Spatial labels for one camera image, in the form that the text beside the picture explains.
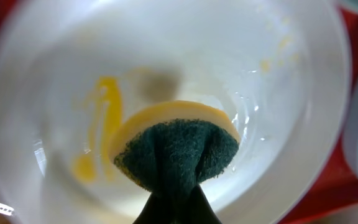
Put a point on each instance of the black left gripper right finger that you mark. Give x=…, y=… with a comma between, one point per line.
x=198, y=210

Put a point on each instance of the white plate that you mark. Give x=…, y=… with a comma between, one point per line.
x=71, y=70

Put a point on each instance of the yellow green scrub sponge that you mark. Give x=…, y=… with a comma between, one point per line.
x=171, y=147

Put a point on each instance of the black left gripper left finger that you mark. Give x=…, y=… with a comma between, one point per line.
x=157, y=210

